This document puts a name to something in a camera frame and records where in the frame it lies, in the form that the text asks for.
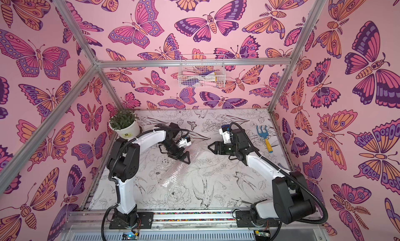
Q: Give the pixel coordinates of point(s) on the white wire wall basket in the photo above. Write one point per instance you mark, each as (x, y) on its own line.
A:
(202, 70)

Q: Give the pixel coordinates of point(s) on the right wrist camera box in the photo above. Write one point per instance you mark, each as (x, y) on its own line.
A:
(225, 132)

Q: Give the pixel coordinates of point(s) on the aluminium frame post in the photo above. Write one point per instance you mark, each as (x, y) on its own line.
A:
(311, 21)

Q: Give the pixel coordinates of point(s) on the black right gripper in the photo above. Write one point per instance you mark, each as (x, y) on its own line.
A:
(222, 147)

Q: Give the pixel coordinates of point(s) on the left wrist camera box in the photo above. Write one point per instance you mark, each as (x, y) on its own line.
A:
(185, 142)

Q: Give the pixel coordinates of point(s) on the teal garden fork yellow handle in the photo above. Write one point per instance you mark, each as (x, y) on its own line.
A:
(263, 132)

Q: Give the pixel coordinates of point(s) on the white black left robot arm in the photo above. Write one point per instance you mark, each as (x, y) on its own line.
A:
(124, 160)

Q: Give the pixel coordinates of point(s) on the aluminium front rail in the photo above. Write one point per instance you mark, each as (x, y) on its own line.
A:
(189, 225)

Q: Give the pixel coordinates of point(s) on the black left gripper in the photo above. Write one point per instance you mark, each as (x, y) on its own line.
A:
(179, 157)

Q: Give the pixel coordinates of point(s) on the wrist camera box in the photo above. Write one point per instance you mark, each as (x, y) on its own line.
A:
(225, 132)
(185, 142)

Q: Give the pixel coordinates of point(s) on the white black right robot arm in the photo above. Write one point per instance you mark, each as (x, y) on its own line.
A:
(289, 201)

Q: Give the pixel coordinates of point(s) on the potted green plant white pot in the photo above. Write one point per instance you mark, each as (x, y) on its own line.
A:
(125, 124)

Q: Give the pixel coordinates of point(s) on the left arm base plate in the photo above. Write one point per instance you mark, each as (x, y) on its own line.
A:
(136, 220)

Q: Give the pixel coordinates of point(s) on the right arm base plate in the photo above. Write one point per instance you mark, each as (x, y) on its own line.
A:
(247, 218)

